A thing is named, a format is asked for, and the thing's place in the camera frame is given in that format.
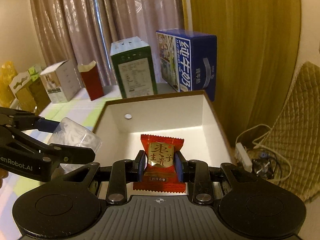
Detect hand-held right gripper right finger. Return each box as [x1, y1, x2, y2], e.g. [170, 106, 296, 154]
[174, 151, 265, 205]

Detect dark red box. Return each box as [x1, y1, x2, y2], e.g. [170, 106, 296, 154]
[77, 60, 105, 101]

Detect white power strip with cables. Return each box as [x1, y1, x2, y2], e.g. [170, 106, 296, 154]
[235, 124, 293, 178]

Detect pink curtain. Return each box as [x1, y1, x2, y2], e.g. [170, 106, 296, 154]
[27, 0, 188, 88]

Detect brown storage box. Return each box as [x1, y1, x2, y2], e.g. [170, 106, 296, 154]
[92, 90, 237, 197]

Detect green carton box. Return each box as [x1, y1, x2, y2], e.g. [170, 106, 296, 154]
[110, 37, 158, 99]

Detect clear plastic swab box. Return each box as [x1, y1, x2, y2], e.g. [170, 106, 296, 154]
[47, 117, 103, 170]

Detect white product box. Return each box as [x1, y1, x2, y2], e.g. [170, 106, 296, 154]
[40, 60, 83, 104]

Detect black cable tangle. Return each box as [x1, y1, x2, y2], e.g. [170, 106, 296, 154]
[251, 150, 278, 175]

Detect yellow plastic bag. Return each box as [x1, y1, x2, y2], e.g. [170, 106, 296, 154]
[0, 60, 15, 108]

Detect brown wooden door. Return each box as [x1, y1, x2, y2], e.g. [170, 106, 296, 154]
[187, 0, 303, 150]

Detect chair with quilted cover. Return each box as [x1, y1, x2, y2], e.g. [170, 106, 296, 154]
[257, 61, 320, 202]

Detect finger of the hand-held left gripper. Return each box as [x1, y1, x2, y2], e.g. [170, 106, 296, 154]
[0, 107, 60, 133]
[0, 125, 96, 165]

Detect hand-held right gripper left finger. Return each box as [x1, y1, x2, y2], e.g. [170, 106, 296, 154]
[54, 150, 147, 205]

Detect blue milk carton box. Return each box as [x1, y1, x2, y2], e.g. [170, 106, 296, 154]
[156, 29, 217, 102]

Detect green and white small boxes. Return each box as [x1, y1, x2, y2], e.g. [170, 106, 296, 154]
[27, 64, 43, 82]

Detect checked tablecloth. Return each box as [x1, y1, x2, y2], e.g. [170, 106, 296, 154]
[0, 84, 163, 205]

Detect red snack packet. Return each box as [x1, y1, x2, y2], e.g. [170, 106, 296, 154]
[132, 134, 187, 193]

